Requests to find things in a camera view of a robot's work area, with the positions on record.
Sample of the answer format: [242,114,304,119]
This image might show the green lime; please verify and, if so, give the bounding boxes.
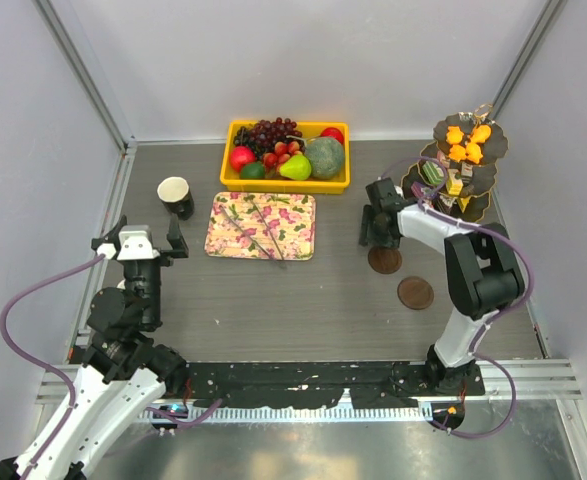
[239,162,266,180]

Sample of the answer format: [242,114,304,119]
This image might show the green melon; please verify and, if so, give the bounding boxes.
[305,137,345,180]

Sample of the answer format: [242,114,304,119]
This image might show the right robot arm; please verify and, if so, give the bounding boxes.
[359,178,526,394]

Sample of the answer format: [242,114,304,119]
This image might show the three-tier black cake stand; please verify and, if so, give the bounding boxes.
[399,104,509,222]

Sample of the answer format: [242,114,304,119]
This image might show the yellow layered cake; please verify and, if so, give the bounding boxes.
[445,169,464,197]

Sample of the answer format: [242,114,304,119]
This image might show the yellow plastic fruit bin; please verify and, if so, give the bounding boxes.
[219,120,351,194]

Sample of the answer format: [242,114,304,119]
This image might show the floral serving tray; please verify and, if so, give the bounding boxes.
[204,192,316,261]

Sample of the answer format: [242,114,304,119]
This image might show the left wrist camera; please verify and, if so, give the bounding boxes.
[91,226,160,261]

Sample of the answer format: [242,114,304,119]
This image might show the green white cake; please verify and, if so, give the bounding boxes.
[422,160,446,186]

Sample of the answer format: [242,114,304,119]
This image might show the green pear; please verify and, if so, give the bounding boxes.
[279,154,312,181]

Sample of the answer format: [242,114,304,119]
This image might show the black paper cup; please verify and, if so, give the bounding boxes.
[157,176,194,220]

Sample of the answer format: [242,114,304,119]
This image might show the red apple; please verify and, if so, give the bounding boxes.
[229,146,256,172]

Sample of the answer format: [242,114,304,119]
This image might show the round wooden coaster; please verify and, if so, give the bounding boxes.
[397,276,434,310]
[367,247,402,275]

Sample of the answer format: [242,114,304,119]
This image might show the dark red grape bunch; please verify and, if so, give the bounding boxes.
[232,117,302,155]

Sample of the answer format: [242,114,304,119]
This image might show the chocolate cake slice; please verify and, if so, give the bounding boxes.
[437,195,456,215]

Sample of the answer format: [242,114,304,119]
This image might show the metal serving tongs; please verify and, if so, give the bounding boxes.
[220,206,287,270]

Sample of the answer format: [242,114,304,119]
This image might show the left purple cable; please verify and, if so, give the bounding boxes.
[0,252,110,480]

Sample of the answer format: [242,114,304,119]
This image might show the orange fish cookie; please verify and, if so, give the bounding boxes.
[445,125,465,145]
[465,143,484,165]
[469,124,492,145]
[448,144,467,162]

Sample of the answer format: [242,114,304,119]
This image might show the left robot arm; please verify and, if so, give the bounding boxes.
[0,216,189,479]

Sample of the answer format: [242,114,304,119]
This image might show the red cherries cluster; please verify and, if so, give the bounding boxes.
[262,140,304,171]

